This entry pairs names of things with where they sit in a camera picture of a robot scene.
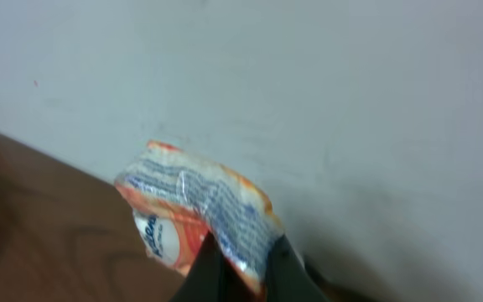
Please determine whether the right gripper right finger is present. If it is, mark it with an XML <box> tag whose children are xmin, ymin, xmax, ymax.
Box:
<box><xmin>265</xmin><ymin>236</ymin><xmax>329</xmax><ymax>302</ymax></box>

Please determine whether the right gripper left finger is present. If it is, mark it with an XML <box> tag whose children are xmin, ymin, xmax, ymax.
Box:
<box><xmin>169</xmin><ymin>233</ymin><xmax>236</xmax><ymax>302</ymax></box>

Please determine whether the small orange packet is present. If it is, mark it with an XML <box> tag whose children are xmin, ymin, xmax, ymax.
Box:
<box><xmin>114</xmin><ymin>141</ymin><xmax>284</xmax><ymax>295</ymax></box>

